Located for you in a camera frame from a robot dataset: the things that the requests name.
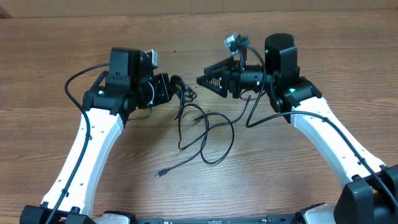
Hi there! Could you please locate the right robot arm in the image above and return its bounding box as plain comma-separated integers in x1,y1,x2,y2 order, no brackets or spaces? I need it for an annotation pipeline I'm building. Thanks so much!
197,33,397,223

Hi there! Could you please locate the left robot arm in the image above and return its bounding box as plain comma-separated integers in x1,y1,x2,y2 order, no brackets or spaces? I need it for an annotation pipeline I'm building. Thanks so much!
19,47,171,223

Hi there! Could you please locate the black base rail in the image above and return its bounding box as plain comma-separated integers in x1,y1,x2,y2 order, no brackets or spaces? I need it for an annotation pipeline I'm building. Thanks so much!
132,214,300,224

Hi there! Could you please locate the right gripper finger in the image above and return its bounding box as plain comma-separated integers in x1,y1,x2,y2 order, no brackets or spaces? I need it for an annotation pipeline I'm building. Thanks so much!
197,72,230,98
204,57,236,75

